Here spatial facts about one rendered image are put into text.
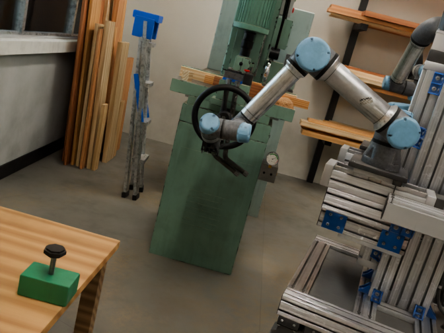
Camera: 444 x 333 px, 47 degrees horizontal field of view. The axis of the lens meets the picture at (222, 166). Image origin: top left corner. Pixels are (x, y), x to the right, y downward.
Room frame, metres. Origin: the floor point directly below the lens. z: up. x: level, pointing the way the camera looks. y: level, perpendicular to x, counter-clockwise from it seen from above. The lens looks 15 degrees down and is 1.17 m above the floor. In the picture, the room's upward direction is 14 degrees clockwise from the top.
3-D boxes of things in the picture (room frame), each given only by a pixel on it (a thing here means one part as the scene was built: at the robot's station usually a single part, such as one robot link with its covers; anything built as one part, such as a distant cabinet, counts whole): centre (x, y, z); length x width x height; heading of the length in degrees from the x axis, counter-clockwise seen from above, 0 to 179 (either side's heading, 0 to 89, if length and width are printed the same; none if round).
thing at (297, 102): (2.55, -0.07, 0.92); 0.54 x 0.02 x 0.04; 87
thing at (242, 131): (1.89, -0.02, 0.82); 0.11 x 0.11 x 0.08; 86
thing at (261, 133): (2.68, 0.02, 0.76); 0.57 x 0.45 x 0.09; 177
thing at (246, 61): (2.57, 0.03, 1.03); 0.14 x 0.07 x 0.09; 177
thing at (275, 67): (2.73, -0.14, 1.02); 0.09 x 0.07 x 0.12; 87
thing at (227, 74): (2.36, 0.03, 0.99); 0.13 x 0.11 x 0.06; 87
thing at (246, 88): (2.36, 0.03, 0.91); 0.15 x 0.14 x 0.09; 87
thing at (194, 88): (2.45, 0.03, 0.87); 0.61 x 0.30 x 0.06; 87
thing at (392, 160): (1.97, -0.60, 0.87); 0.15 x 0.15 x 0.10
